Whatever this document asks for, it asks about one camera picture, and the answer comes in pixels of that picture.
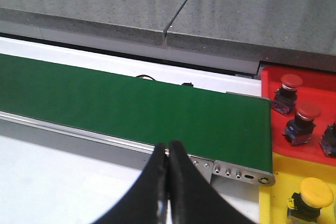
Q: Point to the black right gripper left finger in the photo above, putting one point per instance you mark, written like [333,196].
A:
[146,200]

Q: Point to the yellow mushroom push button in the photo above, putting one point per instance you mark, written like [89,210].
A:
[305,206]

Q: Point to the steel conveyor support leg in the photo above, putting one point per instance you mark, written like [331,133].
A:
[204,166]

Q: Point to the red mushroom push button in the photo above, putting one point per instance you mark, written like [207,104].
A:
[327,141]
[286,95]
[299,129]

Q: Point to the aluminium conveyor frame rail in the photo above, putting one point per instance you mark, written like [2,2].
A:
[112,149]

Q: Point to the green conveyor belt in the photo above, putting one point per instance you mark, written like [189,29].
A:
[221,126]

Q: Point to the grey stone countertop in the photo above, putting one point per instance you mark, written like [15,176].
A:
[234,35]

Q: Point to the red plastic tray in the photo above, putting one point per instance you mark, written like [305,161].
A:
[315,98]

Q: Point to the yellow plastic tray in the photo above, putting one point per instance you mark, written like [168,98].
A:
[289,172]

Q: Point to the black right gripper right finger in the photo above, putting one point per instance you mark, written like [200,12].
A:
[193,199]

